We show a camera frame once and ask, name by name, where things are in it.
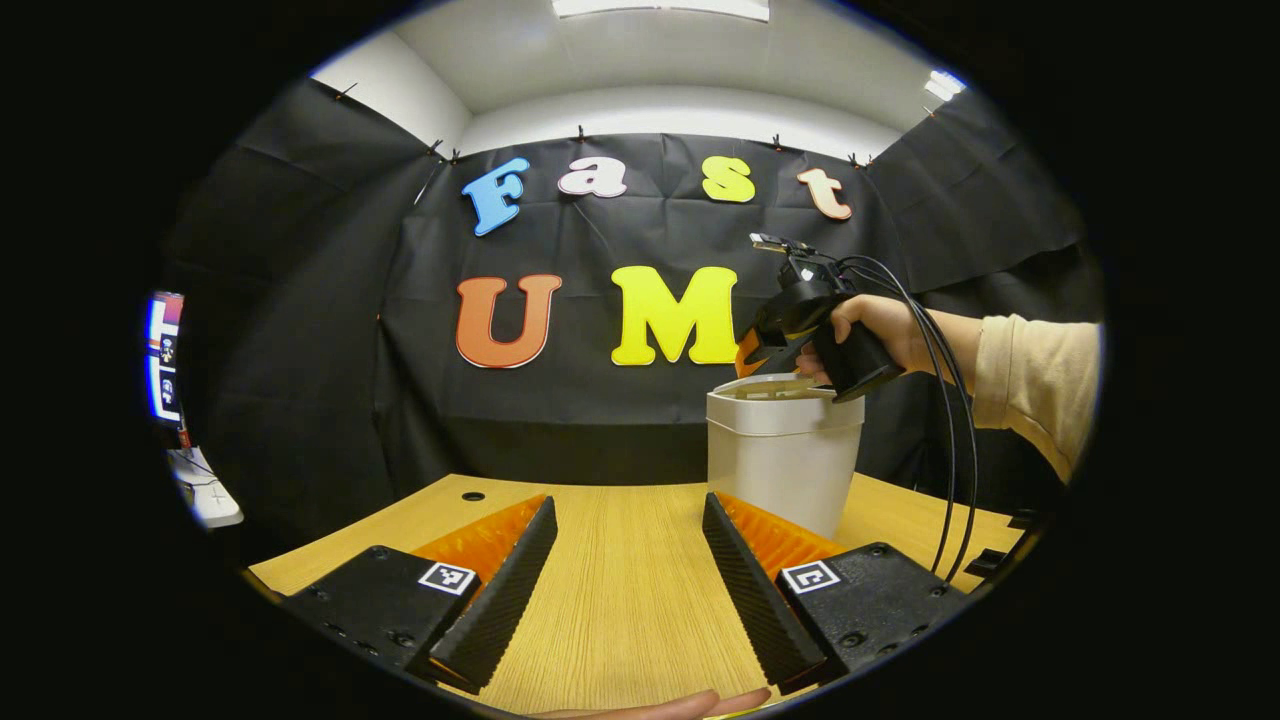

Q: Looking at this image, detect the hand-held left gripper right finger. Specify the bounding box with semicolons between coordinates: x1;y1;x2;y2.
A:
700;490;973;696

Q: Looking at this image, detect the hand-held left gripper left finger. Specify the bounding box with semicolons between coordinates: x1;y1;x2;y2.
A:
283;495;559;694

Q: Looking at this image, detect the white desktop garbage bin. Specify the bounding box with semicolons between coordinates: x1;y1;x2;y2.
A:
706;373;867;541

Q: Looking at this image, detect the wooden desktop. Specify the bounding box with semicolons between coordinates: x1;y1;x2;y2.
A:
248;473;1031;720

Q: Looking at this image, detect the black backdrop cloth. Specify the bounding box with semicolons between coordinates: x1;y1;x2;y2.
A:
165;78;1106;546

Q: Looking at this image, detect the white side table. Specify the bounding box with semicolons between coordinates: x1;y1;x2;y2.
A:
168;446;245;529

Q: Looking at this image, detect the computer screen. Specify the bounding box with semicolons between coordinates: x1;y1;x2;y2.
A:
146;290;187;426

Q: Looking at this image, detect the black cable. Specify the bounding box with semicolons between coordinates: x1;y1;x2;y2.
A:
835;262;959;576
835;255;981;586

